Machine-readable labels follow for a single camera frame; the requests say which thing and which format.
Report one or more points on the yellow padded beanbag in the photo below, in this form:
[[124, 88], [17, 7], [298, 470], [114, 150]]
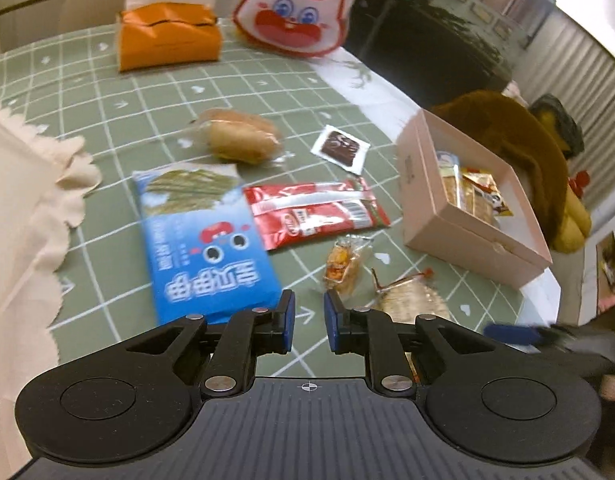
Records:
[[577, 225]]

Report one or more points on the glass fish tank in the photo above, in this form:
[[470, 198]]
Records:
[[487, 20]]

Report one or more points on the gold snack packet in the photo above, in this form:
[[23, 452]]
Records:
[[487, 192]]

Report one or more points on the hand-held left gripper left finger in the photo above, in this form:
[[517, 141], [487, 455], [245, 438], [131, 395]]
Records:
[[287, 320]]

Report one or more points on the rabbit face bag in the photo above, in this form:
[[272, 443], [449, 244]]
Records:
[[297, 10]]

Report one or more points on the orange tissue box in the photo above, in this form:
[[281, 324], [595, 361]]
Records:
[[167, 37]]

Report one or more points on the large blue snack packet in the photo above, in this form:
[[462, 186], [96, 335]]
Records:
[[202, 240]]

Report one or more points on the pink cardboard box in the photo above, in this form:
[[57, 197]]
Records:
[[447, 240]]

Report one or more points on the red snack packet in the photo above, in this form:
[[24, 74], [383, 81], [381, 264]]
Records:
[[307, 210]]

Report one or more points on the cream scalloped cloth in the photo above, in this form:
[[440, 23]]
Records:
[[22, 220]]

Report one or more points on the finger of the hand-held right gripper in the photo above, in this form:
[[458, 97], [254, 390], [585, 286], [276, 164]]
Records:
[[512, 334]]

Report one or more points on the snack packets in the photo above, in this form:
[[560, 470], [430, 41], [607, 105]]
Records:
[[462, 190]]

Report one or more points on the chocolate brownie packet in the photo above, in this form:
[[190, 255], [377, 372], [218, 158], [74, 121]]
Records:
[[341, 149]]

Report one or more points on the red toy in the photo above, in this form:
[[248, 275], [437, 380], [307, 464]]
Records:
[[580, 182]]

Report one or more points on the bread bun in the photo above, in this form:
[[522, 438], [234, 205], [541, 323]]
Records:
[[242, 135]]

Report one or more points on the small pastry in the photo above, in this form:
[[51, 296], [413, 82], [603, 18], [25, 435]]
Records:
[[345, 265]]

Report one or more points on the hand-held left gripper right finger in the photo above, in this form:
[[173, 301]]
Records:
[[333, 320]]

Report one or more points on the black cabinet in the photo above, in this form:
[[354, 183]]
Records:
[[387, 15]]

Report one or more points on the red-edged cracker packet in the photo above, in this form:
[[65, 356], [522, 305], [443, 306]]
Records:
[[412, 297]]

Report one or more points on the green checked tablecloth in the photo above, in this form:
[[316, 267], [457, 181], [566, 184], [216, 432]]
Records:
[[137, 125]]

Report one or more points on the dark grey jacket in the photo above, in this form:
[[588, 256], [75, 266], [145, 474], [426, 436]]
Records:
[[560, 120]]

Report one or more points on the wooden wall unit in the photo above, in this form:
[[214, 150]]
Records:
[[607, 270]]

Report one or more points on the grey curtains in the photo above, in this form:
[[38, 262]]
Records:
[[582, 90]]

